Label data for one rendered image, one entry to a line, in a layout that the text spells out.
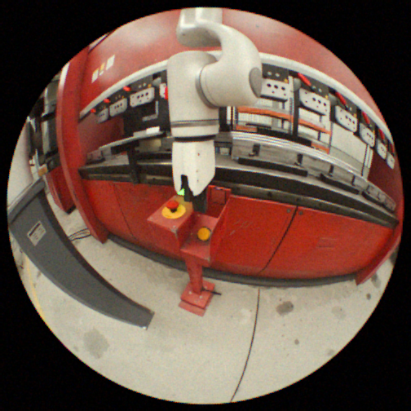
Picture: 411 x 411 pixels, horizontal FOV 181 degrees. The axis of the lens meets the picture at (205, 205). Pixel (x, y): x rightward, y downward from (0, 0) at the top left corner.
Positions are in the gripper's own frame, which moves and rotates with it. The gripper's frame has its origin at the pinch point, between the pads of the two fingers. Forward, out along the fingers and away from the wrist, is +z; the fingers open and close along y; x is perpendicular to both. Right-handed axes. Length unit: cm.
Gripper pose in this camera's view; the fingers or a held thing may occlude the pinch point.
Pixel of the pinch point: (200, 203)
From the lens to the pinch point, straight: 31.3
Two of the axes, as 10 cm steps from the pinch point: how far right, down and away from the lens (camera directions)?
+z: 0.3, 7.8, 6.3
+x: 9.2, 2.2, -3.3
